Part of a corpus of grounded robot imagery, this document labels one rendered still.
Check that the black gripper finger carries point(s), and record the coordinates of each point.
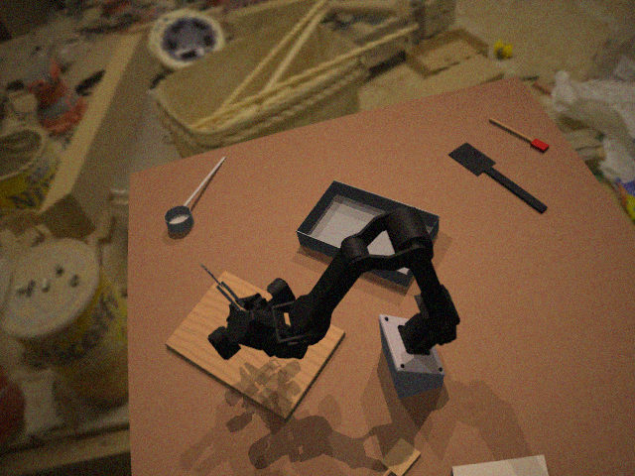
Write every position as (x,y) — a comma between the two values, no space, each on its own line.
(248,301)
(232,310)

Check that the grey saucepan with long handle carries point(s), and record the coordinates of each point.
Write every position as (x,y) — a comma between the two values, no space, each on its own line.
(179,218)

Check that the black spatula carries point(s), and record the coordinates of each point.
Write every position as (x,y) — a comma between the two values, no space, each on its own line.
(477,163)

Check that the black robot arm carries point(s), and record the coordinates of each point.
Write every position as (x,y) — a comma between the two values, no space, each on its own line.
(310,315)

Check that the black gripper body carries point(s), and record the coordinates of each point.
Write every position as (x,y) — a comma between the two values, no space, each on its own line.
(280,292)

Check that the grey metal roasting tin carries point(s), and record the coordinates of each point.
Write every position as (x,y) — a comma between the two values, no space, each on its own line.
(344,210)

